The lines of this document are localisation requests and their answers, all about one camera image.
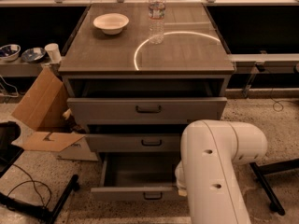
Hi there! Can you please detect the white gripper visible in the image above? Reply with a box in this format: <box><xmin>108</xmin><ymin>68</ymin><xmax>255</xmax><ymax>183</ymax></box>
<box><xmin>175</xmin><ymin>162</ymin><xmax>187</xmax><ymax>197</ymax></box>

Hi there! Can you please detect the grey bottom drawer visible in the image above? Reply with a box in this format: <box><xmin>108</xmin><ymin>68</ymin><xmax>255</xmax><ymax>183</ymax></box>
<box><xmin>91</xmin><ymin>152</ymin><xmax>185</xmax><ymax>202</ymax></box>

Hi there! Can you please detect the grey drawer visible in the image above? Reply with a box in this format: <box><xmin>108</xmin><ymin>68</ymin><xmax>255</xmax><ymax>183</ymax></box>
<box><xmin>67</xmin><ymin>97</ymin><xmax>227</xmax><ymax>125</ymax></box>
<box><xmin>86</xmin><ymin>133</ymin><xmax>180</xmax><ymax>152</ymax></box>
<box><xmin>91</xmin><ymin>152</ymin><xmax>185</xmax><ymax>202</ymax></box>

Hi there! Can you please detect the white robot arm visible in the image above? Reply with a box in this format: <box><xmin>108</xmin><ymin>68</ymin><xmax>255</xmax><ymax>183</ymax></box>
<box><xmin>175</xmin><ymin>120</ymin><xmax>267</xmax><ymax>224</ymax></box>

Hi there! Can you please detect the grey middle drawer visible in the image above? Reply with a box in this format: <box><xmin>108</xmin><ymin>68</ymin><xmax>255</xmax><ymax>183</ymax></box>
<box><xmin>86</xmin><ymin>133</ymin><xmax>180</xmax><ymax>152</ymax></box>

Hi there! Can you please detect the grey drawer cabinet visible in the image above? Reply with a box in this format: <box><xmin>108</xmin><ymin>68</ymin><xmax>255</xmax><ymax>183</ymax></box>
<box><xmin>58</xmin><ymin>2</ymin><xmax>236</xmax><ymax>161</ymax></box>

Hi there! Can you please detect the grey top drawer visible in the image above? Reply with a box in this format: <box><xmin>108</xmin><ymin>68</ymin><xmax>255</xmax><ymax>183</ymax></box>
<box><xmin>67</xmin><ymin>97</ymin><xmax>227</xmax><ymax>125</ymax></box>

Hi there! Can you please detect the open cardboard box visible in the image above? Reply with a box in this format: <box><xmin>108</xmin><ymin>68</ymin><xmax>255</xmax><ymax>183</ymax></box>
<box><xmin>12</xmin><ymin>67</ymin><xmax>98</xmax><ymax>161</ymax></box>

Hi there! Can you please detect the black stand leg right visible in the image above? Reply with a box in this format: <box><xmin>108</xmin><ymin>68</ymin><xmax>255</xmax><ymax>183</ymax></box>
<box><xmin>249</xmin><ymin>159</ymin><xmax>299</xmax><ymax>216</ymax></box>

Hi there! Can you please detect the black stand leg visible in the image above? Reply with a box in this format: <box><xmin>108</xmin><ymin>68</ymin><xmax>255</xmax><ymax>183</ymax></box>
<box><xmin>0</xmin><ymin>175</ymin><xmax>79</xmax><ymax>224</ymax></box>
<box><xmin>249</xmin><ymin>159</ymin><xmax>299</xmax><ymax>216</ymax></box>

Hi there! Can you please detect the black stand leg left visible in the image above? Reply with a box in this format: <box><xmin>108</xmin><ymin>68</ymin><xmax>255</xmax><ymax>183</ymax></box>
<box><xmin>0</xmin><ymin>175</ymin><xmax>79</xmax><ymax>224</ymax></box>

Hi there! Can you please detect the black chair seat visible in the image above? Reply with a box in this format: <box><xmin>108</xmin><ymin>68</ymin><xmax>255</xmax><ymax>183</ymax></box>
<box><xmin>0</xmin><ymin>121</ymin><xmax>24</xmax><ymax>177</ymax></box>

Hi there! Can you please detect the white bowl on cabinet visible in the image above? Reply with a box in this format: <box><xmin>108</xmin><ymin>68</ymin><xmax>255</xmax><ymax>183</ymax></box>
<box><xmin>93</xmin><ymin>13</ymin><xmax>129</xmax><ymax>35</ymax></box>

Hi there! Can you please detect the clear plastic water bottle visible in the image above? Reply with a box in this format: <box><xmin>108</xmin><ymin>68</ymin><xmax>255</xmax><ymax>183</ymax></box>
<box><xmin>149</xmin><ymin>0</ymin><xmax>165</xmax><ymax>44</ymax></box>

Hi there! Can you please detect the white paper cup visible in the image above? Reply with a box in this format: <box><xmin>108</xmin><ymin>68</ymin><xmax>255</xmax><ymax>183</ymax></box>
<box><xmin>45</xmin><ymin>43</ymin><xmax>62</xmax><ymax>63</ymax></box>

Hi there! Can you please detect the blue patterned bowl right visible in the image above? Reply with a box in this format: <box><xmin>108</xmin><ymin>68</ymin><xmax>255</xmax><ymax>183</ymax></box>
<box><xmin>21</xmin><ymin>48</ymin><xmax>46</xmax><ymax>63</ymax></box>

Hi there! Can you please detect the black cable on floor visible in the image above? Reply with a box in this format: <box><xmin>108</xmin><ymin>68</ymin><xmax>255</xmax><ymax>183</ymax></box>
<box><xmin>0</xmin><ymin>155</ymin><xmax>52</xmax><ymax>209</ymax></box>

